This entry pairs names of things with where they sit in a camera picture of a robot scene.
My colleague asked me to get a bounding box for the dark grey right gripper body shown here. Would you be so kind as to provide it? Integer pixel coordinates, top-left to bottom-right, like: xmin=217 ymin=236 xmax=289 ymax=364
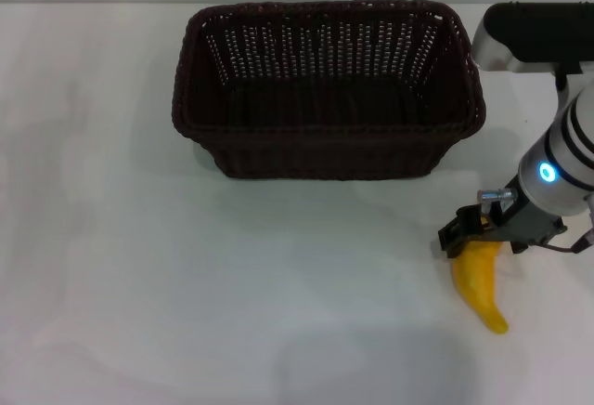
xmin=490 ymin=185 xmax=568 ymax=254

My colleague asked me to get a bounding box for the yellow banana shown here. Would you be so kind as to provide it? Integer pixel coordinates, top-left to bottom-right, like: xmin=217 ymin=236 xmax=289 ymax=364
xmin=452 ymin=216 xmax=510 ymax=335

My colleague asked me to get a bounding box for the dark brown woven basket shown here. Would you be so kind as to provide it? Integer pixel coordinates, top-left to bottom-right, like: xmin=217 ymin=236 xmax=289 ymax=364
xmin=170 ymin=0 xmax=488 ymax=181

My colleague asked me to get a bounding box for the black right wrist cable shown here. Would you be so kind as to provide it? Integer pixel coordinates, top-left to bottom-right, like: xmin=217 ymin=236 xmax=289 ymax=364
xmin=549 ymin=217 xmax=594 ymax=255

